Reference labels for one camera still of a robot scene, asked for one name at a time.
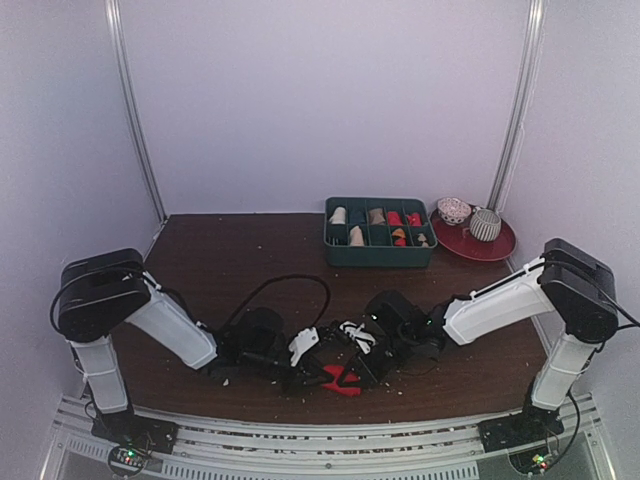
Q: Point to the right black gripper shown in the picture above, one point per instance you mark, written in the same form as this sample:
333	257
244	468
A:
368	357

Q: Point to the green divided organizer box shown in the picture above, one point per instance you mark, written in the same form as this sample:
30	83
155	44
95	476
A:
365	240

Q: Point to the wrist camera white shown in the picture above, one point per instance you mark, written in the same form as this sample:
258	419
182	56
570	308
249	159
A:
359	335
304	341

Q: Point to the right aluminium frame post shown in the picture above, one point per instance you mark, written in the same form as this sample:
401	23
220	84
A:
524	89

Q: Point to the red sock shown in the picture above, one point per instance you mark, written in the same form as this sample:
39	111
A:
394	218
332	372

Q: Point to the black argyle sock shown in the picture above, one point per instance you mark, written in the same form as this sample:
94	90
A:
399	237

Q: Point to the beige rolled sock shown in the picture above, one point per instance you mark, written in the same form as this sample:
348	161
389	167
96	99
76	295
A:
339	216

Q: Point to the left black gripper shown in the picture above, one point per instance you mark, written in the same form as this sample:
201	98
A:
310	374

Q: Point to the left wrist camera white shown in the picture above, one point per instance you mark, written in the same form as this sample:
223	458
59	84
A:
304	341

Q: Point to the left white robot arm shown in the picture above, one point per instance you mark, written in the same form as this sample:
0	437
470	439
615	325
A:
165	320

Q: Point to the aluminium front rail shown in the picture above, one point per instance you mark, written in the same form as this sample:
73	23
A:
210	448

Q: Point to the striped ceramic cup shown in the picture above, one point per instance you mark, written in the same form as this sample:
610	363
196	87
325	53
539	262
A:
485	225

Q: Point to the red rolled sock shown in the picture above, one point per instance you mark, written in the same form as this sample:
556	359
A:
394	218

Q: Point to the red patterned bowl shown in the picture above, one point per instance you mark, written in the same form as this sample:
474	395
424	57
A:
453	211

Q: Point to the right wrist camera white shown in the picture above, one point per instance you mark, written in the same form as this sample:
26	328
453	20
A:
359	335

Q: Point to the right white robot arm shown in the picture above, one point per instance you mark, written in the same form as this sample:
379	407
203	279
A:
489	375

